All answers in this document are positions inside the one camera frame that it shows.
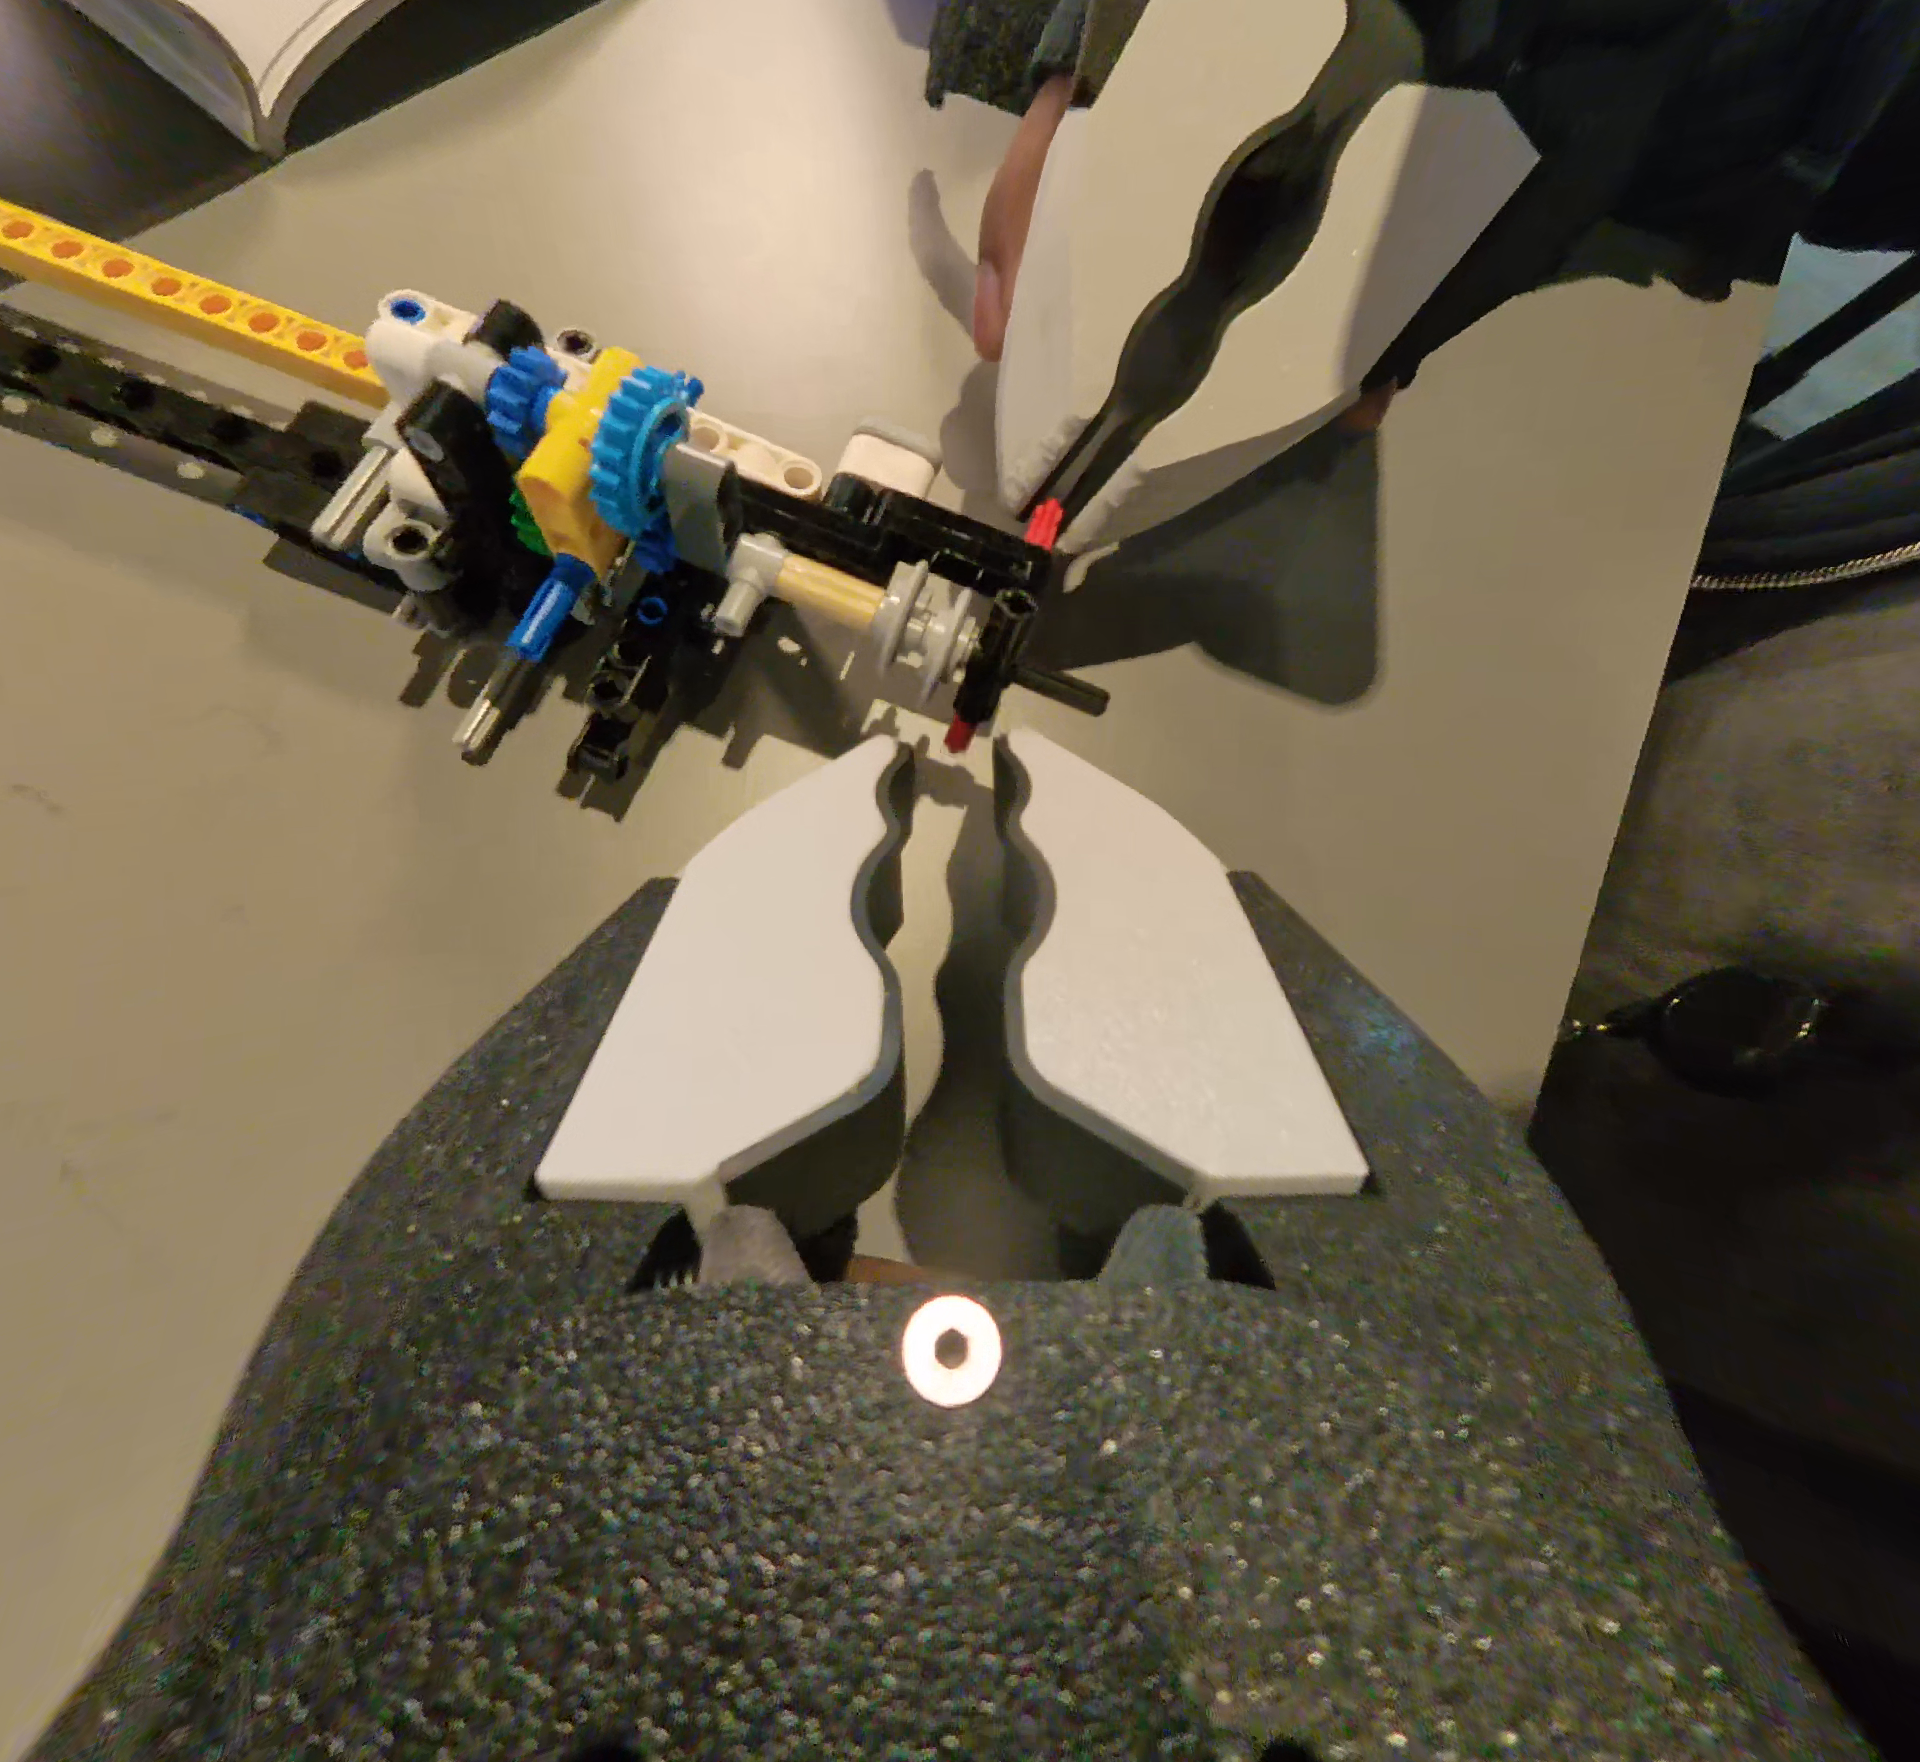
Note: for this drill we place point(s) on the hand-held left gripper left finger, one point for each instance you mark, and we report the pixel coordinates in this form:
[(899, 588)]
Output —
[(736, 1014)]

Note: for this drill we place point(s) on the person's right forearm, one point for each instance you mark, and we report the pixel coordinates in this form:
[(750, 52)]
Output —
[(1802, 68)]

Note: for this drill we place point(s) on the black lego connector piece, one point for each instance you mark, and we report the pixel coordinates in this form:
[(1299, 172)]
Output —
[(999, 649)]

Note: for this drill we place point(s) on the multicoloured lego technic model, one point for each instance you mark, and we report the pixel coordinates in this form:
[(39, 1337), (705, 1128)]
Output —
[(560, 441)]

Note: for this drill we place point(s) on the black glossy round object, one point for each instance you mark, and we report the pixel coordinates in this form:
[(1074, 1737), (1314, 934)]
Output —
[(1740, 1025)]

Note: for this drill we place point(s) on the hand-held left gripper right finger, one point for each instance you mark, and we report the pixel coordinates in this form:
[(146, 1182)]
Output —
[(1183, 1025)]

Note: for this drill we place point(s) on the black chair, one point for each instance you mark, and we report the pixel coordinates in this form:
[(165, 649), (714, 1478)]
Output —
[(1843, 500)]

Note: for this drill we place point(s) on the person's right hand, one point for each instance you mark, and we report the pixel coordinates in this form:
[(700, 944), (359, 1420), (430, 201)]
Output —
[(1009, 248)]

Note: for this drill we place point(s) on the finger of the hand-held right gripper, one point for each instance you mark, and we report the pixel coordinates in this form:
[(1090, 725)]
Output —
[(1183, 68), (1426, 230)]

